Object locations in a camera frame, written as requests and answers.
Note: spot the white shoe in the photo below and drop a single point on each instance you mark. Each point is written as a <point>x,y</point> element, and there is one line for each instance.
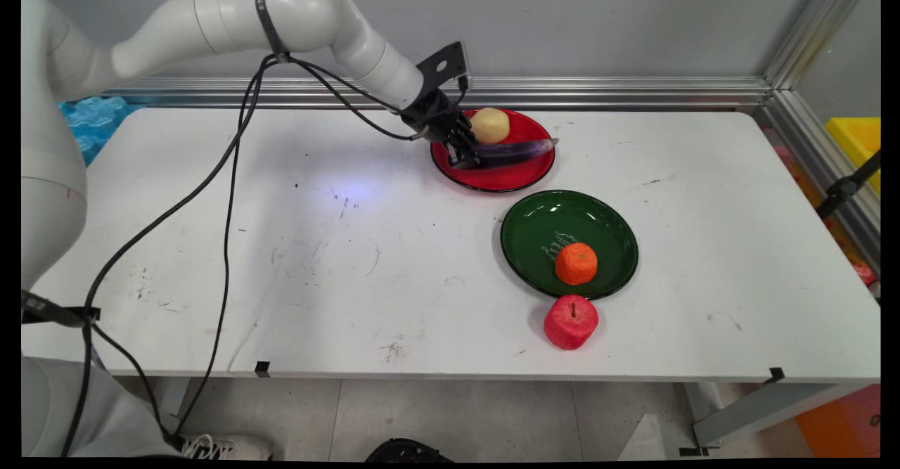
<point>235,448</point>

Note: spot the orange toy tangerine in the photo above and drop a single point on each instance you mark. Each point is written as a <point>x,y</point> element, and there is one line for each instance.
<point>576,264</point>

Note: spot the black wrist camera mount plate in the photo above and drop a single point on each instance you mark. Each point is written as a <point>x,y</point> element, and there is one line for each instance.
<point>453,58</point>

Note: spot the black round floor object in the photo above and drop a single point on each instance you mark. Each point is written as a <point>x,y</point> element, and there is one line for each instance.
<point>408,451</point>

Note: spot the upright aluminium frame post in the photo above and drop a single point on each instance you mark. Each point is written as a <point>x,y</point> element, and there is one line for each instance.
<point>819,29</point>

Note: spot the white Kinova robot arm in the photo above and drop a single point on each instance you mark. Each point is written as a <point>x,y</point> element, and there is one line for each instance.
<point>211,22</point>

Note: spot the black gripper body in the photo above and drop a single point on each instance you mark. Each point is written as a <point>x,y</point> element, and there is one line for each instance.
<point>436,114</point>

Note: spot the yellow plastic bin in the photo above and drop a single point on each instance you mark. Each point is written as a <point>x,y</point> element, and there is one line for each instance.
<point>858,138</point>

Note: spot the red round plate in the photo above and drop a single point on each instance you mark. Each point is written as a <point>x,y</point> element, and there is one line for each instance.
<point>503,177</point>

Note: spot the long aluminium frame rail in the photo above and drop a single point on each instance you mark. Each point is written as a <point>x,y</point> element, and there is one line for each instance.
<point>598,93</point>

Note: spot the yellow toy potato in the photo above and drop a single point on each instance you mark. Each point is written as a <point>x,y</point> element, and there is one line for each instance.
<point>490,126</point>

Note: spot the orange box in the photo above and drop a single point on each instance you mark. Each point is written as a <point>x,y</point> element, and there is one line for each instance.
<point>840,423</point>

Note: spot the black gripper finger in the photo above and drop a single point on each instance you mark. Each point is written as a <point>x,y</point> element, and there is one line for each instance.
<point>472,135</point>
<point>462,154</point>

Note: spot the purple toy eggplant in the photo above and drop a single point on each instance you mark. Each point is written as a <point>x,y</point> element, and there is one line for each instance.
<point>517,152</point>

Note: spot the red toy apple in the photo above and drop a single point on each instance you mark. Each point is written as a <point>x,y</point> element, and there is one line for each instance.
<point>571,325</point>

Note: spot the grey metal table leg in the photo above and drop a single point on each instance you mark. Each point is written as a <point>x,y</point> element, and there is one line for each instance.
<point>759,413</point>

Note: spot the green round plate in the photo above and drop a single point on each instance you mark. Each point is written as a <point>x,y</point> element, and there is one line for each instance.
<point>534,233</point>

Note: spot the short aluminium frame rail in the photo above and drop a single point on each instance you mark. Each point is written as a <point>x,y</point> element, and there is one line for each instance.
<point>823,174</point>

